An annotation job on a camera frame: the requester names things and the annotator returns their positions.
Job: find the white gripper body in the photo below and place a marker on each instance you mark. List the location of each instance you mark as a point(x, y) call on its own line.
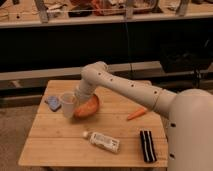
point(81, 97)

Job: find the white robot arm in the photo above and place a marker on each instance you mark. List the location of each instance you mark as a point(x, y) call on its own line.
point(190, 114)

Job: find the orange ceramic bowl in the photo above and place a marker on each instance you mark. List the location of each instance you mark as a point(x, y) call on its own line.
point(88, 108)

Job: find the blue sponge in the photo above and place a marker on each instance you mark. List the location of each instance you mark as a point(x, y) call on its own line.
point(53, 103)

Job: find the white plastic bottle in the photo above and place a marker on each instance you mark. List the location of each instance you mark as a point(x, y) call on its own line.
point(103, 141)

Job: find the wooden table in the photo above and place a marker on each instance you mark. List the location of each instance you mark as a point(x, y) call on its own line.
point(57, 141)

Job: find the orange carrot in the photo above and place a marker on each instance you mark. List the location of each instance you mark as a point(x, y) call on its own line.
point(137, 113)

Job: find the cluttered background shelf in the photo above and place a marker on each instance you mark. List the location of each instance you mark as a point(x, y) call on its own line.
point(35, 13)

